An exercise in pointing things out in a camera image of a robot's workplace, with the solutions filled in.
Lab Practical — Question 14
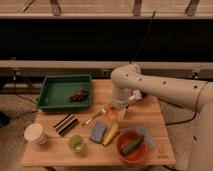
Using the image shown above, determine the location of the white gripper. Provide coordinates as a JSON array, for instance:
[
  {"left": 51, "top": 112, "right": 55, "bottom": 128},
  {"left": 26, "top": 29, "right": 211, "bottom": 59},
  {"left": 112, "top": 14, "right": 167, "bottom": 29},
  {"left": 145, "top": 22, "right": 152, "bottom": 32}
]
[{"left": 111, "top": 87, "right": 131, "bottom": 123}]

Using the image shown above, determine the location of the red yellow apple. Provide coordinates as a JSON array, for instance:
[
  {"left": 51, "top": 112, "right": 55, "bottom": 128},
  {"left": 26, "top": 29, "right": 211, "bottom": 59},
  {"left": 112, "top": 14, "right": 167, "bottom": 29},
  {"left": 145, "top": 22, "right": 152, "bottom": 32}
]
[{"left": 106, "top": 108, "right": 118, "bottom": 120}]

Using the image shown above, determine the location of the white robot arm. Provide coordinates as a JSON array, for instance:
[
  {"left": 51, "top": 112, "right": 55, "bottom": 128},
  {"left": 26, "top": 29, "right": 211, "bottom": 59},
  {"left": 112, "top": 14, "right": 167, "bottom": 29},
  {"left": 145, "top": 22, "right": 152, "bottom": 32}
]
[{"left": 111, "top": 64, "right": 213, "bottom": 171}]

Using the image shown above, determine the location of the green plastic cup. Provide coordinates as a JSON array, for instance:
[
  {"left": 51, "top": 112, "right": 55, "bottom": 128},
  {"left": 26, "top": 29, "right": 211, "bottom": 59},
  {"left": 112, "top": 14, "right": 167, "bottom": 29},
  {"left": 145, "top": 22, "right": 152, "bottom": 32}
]
[{"left": 69, "top": 135, "right": 84, "bottom": 153}]

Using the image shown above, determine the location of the white paper cup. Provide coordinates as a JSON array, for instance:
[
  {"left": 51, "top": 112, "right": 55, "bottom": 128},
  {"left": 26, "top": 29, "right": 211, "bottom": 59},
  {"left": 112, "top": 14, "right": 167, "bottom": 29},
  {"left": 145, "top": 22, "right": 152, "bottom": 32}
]
[{"left": 24, "top": 123, "right": 47, "bottom": 144}]

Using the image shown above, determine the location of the yellow banana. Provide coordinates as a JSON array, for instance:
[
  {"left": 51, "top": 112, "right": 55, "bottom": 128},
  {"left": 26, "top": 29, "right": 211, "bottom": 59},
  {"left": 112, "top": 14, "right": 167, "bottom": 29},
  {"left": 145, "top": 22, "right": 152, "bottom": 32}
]
[{"left": 103, "top": 122, "right": 118, "bottom": 146}]

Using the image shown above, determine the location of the silver fork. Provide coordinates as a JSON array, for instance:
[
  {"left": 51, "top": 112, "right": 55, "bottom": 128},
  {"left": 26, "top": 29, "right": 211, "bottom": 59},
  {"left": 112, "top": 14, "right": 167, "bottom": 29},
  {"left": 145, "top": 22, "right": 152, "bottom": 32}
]
[{"left": 81, "top": 108, "right": 107, "bottom": 127}]

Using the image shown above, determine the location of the wooden board table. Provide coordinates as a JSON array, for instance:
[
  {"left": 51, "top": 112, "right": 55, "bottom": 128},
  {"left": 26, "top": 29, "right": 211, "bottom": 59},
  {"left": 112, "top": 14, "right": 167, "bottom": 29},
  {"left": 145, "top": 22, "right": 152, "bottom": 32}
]
[{"left": 20, "top": 78, "right": 177, "bottom": 167}]

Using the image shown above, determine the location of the blue sponge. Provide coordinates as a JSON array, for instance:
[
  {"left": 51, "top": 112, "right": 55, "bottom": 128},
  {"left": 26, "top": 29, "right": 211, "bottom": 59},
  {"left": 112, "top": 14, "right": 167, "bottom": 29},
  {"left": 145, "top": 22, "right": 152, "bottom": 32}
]
[{"left": 89, "top": 121, "right": 107, "bottom": 144}]

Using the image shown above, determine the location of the dark red bowl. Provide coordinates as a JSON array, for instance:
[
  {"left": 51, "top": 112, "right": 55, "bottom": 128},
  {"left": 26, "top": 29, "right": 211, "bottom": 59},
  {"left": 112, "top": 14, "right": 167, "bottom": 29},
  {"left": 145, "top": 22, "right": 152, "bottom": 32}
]
[{"left": 140, "top": 92, "right": 148, "bottom": 99}]

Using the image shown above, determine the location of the green cucumber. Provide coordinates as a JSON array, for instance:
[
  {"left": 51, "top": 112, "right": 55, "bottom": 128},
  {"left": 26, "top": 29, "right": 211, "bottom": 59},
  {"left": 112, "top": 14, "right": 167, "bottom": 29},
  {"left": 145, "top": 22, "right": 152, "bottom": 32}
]
[{"left": 121, "top": 135, "right": 144, "bottom": 155}]

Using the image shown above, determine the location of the orange red bowl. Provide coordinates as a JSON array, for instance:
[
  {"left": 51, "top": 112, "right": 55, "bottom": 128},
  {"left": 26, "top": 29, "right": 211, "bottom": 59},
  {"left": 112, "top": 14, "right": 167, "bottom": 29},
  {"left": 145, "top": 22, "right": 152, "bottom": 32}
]
[{"left": 116, "top": 131, "right": 149, "bottom": 164}]

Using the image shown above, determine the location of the grey blue cloth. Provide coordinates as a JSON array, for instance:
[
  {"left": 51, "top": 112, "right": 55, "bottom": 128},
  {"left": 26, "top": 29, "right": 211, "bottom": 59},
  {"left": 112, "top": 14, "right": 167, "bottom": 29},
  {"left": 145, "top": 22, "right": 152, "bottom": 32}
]
[{"left": 123, "top": 125, "right": 156, "bottom": 149}]

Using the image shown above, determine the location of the dark grape bunch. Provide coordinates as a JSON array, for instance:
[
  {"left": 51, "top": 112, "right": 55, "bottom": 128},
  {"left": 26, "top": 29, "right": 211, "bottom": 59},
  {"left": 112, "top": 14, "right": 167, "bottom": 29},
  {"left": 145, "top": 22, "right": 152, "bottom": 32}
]
[{"left": 69, "top": 88, "right": 88, "bottom": 102}]

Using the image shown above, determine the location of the green plastic tray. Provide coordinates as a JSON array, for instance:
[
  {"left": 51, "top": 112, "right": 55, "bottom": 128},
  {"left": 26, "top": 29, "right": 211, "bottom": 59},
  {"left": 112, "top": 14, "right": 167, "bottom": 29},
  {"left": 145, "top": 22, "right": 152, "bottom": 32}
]
[{"left": 37, "top": 74, "right": 92, "bottom": 112}]

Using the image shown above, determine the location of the striped black red box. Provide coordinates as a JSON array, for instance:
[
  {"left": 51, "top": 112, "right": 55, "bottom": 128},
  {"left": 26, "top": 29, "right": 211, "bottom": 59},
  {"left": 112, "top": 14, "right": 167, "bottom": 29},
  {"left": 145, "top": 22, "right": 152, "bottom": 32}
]
[{"left": 53, "top": 114, "right": 79, "bottom": 136}]

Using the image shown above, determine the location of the black cable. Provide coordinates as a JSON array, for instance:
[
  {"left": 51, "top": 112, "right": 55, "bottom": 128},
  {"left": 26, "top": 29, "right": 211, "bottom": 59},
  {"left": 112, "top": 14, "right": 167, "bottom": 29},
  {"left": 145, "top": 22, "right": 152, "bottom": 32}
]
[{"left": 128, "top": 9, "right": 157, "bottom": 65}]

